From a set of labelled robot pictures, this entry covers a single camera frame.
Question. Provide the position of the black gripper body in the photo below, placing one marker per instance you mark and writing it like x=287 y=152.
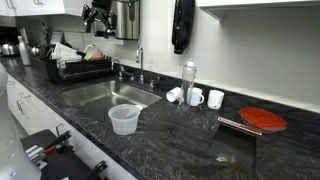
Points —
x=101 y=8

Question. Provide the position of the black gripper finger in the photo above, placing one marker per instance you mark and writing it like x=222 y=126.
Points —
x=87 y=18
x=110 y=30

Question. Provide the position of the black dish rack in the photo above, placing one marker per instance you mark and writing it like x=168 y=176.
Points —
x=80 y=71

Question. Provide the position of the stainless steel sink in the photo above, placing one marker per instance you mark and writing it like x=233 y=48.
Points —
x=100 y=96

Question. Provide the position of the white ceramic mug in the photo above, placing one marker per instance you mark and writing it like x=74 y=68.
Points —
x=197 y=96
x=174 y=94
x=215 y=99

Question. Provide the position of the steel paper towel dispenser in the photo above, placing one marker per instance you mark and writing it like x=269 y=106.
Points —
x=128 y=20

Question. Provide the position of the cream bowl with pink outside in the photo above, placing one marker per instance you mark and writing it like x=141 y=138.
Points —
x=95 y=54

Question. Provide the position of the small chrome faucet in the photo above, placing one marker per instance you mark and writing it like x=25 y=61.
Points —
x=116 y=65

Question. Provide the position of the clear plastic food container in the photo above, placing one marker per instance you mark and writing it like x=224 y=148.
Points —
x=66 y=50

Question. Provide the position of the tall chrome faucet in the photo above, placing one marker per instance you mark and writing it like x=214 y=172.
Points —
x=141 y=66

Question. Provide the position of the white upper cabinets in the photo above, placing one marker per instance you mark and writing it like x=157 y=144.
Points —
x=26 y=6

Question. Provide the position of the small metal cup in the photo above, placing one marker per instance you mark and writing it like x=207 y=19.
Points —
x=34 y=51

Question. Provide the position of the chrome faucet side lever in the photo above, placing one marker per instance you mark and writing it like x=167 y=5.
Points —
x=154 y=82

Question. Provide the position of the white slim bottle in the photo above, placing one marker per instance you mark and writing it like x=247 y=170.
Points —
x=24 y=51

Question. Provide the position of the silver kettle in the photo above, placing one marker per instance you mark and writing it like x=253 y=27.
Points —
x=9 y=49

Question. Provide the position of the translucent round plastic tub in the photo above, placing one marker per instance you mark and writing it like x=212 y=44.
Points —
x=124 y=120

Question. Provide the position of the clear plastic water bottle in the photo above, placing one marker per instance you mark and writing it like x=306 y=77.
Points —
x=188 y=80

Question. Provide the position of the white base cabinets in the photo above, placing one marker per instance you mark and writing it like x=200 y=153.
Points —
x=36 y=113

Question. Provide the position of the orange black pliers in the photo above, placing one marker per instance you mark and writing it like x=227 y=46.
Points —
x=61 y=138

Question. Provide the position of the black tool cart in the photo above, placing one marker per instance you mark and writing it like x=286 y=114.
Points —
x=66 y=166

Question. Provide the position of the silver aluminium profiles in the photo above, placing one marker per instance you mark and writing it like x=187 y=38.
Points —
x=33 y=153

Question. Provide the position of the black flat panel silver edge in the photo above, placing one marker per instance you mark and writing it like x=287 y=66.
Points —
x=233 y=150

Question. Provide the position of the small gray frame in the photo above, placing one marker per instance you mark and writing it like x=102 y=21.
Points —
x=56 y=37

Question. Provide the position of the black wall soap dispenser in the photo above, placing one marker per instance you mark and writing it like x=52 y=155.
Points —
x=182 y=23

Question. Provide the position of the white wall shelf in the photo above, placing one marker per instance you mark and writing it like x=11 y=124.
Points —
x=250 y=2

